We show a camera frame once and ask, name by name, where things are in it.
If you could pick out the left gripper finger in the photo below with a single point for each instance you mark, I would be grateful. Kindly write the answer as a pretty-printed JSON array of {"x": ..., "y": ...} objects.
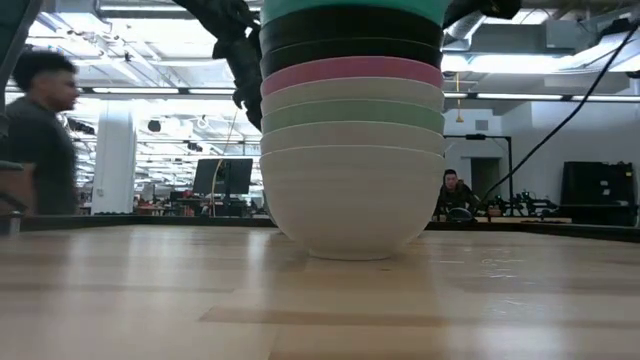
[{"x": 250, "y": 105}]

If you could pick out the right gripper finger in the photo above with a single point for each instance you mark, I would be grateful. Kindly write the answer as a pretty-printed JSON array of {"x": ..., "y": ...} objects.
[{"x": 462, "y": 11}]

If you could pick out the mint green bowl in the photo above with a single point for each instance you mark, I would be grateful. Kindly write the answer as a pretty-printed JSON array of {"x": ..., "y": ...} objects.
[{"x": 350, "y": 116}]

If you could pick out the beige bowl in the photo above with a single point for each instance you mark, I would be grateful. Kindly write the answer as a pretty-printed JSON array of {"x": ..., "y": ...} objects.
[{"x": 350, "y": 92}]

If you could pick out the black bowl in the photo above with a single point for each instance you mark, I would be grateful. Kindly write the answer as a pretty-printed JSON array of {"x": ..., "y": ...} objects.
[
  {"x": 350, "y": 25},
  {"x": 350, "y": 51}
]

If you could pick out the white smooth bowl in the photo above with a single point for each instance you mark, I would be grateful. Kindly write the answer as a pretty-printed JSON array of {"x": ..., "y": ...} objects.
[{"x": 350, "y": 139}]

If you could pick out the pink bowl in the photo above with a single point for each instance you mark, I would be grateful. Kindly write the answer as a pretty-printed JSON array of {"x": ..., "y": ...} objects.
[{"x": 350, "y": 70}]

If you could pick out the teal bowl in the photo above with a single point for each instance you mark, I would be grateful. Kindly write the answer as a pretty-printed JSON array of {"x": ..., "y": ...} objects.
[{"x": 350, "y": 7}]

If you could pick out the white ribbed bowl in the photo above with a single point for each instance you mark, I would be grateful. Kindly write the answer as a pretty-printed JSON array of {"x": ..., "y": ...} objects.
[{"x": 350, "y": 210}]

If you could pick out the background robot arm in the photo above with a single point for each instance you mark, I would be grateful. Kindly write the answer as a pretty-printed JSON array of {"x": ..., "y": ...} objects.
[{"x": 525, "y": 205}]

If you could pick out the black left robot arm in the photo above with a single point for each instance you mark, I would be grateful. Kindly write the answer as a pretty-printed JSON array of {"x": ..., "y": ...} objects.
[{"x": 210, "y": 12}]

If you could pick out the black office monitor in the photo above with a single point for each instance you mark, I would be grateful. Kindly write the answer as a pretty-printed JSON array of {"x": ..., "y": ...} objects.
[{"x": 222, "y": 176}]

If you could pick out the ceiling light strip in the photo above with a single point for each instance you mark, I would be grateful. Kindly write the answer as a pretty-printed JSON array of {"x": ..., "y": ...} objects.
[
  {"x": 135, "y": 90},
  {"x": 520, "y": 95}
]

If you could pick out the cluttered office desk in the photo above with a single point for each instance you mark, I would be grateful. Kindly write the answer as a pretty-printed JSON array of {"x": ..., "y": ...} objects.
[{"x": 190, "y": 206}]

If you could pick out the white square pillar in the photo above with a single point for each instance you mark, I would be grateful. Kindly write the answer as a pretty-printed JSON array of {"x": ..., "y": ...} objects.
[{"x": 114, "y": 160}]

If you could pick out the person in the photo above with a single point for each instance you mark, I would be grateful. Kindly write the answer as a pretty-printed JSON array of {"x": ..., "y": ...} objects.
[
  {"x": 40, "y": 150},
  {"x": 455, "y": 197}
]

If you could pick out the black equipment cabinet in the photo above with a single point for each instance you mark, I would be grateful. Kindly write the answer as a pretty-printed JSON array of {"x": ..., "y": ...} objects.
[{"x": 597, "y": 192}]

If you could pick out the black stand frame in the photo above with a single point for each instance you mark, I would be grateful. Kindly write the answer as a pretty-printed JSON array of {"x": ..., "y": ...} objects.
[{"x": 509, "y": 165}]

